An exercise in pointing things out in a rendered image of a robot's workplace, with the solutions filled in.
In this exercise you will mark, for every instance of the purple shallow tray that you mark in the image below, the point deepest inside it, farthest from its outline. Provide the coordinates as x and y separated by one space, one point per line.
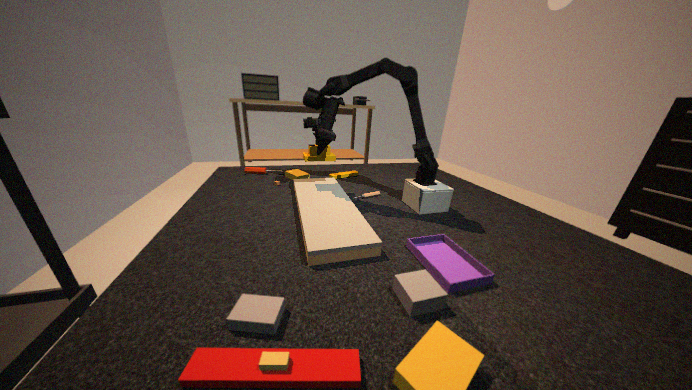
451 266

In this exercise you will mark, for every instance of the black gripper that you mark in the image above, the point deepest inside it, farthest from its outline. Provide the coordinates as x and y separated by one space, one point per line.
325 134

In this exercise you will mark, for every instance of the red flat bar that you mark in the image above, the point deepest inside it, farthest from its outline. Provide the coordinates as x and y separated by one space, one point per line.
272 368

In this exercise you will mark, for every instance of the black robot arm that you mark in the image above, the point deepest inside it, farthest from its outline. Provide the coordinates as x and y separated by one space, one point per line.
408 76

